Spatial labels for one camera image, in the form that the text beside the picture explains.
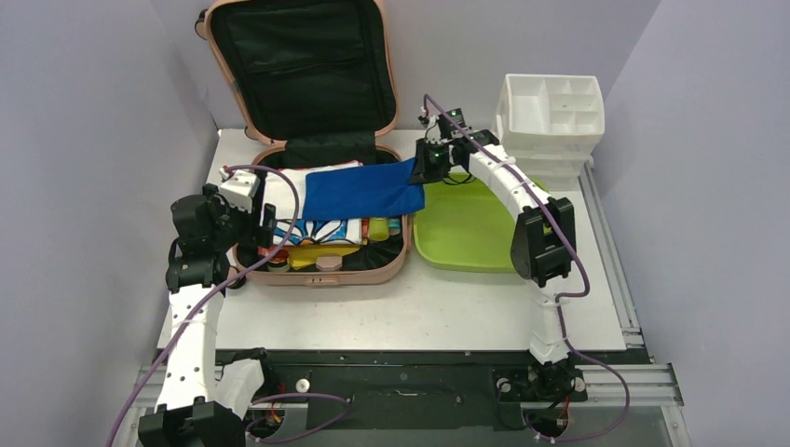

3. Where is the green plastic tray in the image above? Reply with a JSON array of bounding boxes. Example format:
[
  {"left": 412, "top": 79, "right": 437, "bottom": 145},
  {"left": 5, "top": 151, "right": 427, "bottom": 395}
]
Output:
[{"left": 413, "top": 180, "right": 515, "bottom": 273}]

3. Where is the small round gold-rim jar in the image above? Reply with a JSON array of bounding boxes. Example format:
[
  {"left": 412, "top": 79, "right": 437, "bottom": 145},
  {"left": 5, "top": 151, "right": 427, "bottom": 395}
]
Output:
[{"left": 266, "top": 256, "right": 291, "bottom": 273}]

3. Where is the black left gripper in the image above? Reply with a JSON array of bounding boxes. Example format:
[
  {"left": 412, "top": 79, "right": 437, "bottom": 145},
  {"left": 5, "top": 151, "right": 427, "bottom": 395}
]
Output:
[{"left": 205, "top": 184, "right": 276, "bottom": 251}]

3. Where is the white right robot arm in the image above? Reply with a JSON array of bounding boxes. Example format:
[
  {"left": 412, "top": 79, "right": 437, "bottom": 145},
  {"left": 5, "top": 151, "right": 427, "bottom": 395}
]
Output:
[{"left": 409, "top": 109, "right": 580, "bottom": 402}]

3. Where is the yellow-green spray bottle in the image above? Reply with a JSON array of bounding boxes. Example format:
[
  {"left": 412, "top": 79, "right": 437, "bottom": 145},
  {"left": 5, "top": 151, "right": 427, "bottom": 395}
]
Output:
[{"left": 368, "top": 217, "right": 389, "bottom": 242}]

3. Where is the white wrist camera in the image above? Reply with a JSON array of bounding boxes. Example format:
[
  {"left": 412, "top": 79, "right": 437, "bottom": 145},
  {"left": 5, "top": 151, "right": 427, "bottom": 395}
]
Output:
[
  {"left": 418, "top": 105, "right": 444, "bottom": 141},
  {"left": 218, "top": 167, "right": 261, "bottom": 213}
]

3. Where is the pink octagonal lid jar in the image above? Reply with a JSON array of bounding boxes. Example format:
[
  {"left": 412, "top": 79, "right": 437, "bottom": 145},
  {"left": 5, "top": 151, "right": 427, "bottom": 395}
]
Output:
[{"left": 315, "top": 254, "right": 343, "bottom": 272}]

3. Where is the yellow packet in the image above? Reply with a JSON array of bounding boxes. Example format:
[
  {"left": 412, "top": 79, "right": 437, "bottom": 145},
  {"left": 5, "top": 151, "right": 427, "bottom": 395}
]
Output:
[{"left": 287, "top": 244, "right": 361, "bottom": 270}]

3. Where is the blue cloth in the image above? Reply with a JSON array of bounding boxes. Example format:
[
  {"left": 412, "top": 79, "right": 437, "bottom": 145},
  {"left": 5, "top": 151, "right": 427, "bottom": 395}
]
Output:
[{"left": 301, "top": 159, "right": 426, "bottom": 221}]

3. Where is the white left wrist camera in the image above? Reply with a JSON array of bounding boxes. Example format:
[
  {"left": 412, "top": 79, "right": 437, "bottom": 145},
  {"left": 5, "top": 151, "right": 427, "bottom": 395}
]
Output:
[{"left": 218, "top": 167, "right": 261, "bottom": 213}]

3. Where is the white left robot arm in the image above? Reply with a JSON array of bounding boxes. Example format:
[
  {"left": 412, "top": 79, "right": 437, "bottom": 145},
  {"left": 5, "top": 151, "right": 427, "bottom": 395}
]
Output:
[{"left": 138, "top": 183, "right": 278, "bottom": 446}]

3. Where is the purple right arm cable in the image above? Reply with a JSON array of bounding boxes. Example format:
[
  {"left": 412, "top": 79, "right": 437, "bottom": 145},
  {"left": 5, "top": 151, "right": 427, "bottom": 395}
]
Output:
[{"left": 422, "top": 93, "right": 632, "bottom": 444}]

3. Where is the white drawer organizer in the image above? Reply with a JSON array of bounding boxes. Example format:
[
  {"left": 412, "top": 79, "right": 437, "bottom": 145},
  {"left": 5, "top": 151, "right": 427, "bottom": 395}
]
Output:
[{"left": 492, "top": 74, "right": 606, "bottom": 192}]

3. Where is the pink hard-shell suitcase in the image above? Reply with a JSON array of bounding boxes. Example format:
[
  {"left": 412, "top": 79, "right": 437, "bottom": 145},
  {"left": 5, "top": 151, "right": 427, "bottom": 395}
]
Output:
[{"left": 194, "top": 0, "right": 414, "bottom": 288}]

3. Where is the red folded garment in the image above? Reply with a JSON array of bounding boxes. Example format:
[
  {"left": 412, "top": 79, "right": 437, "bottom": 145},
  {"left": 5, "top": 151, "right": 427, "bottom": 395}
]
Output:
[{"left": 257, "top": 246, "right": 289, "bottom": 263}]

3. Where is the small white pink bottle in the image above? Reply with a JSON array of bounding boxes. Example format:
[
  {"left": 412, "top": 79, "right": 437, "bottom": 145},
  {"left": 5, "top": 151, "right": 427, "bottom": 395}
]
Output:
[{"left": 388, "top": 216, "right": 402, "bottom": 237}]

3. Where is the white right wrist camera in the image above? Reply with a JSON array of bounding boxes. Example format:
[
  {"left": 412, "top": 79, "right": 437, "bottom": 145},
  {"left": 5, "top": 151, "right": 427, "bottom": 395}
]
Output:
[{"left": 418, "top": 105, "right": 444, "bottom": 141}]

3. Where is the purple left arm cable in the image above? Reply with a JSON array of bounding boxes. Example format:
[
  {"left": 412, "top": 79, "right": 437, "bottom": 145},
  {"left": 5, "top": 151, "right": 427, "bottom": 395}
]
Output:
[{"left": 104, "top": 164, "right": 352, "bottom": 447}]

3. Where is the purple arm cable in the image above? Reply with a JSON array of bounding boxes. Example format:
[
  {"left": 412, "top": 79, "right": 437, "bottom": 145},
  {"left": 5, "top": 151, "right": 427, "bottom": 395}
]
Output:
[
  {"left": 104, "top": 164, "right": 352, "bottom": 447},
  {"left": 422, "top": 93, "right": 632, "bottom": 444}
]

